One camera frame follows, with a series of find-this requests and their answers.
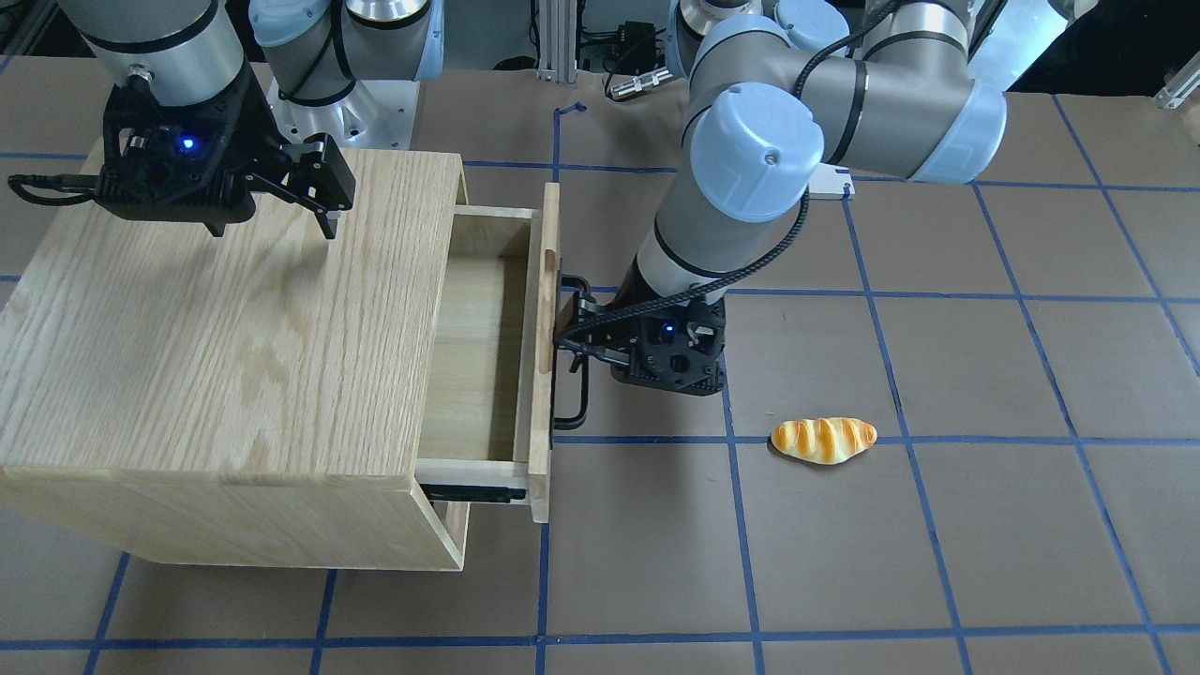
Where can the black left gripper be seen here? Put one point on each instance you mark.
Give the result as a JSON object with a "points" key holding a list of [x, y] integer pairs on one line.
{"points": [[600, 330]]}

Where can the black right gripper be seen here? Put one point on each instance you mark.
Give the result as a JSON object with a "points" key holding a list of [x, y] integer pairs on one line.
{"points": [[251, 120]]}

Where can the wooden drawer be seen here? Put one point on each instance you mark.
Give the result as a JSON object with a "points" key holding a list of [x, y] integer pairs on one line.
{"points": [[487, 426]]}

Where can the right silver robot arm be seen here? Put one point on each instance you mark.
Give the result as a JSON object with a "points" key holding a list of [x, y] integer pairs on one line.
{"points": [[318, 50]]}

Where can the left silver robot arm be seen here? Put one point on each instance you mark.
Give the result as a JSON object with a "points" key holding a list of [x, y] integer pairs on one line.
{"points": [[763, 115]]}

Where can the light wooden drawer cabinet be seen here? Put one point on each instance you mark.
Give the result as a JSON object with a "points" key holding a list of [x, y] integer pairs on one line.
{"points": [[254, 399]]}

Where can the yellow toy bread roll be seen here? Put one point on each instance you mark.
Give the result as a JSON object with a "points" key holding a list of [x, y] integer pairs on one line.
{"points": [[824, 441]]}

